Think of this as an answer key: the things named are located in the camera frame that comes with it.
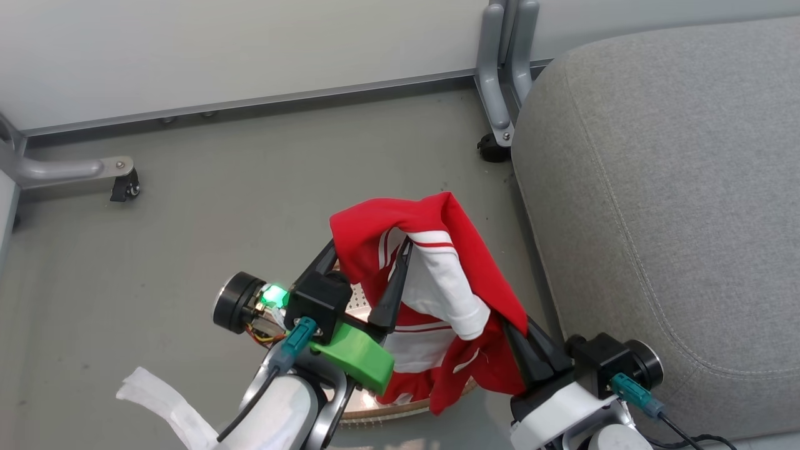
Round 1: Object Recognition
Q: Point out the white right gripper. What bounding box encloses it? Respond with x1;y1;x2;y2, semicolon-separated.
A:
501;317;621;450

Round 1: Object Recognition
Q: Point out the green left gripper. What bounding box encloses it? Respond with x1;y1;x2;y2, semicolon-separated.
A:
298;239;414;396

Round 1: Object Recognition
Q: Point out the red and white garment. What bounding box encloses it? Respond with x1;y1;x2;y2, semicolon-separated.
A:
329;191;529;416

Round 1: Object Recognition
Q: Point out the grey fabric sofa seat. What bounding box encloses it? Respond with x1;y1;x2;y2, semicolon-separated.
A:
511;16;800;442

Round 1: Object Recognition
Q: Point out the black caster wheel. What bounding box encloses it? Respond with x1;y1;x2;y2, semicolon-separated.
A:
476;132;514;164
109;169;141;203

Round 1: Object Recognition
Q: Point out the white fabric strip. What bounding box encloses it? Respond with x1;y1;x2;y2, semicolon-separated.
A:
115;366;221;450

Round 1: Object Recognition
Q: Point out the black cable with teal plug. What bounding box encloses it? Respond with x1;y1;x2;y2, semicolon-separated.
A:
216;316;319;443
609;372;742;450

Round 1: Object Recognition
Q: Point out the grey metal baseboard rail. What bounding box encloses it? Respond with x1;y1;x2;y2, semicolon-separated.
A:
19;59;554;148

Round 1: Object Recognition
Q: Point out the grey metal frame leg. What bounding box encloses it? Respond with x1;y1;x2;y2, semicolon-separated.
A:
0;112;136;189
474;0;542;148

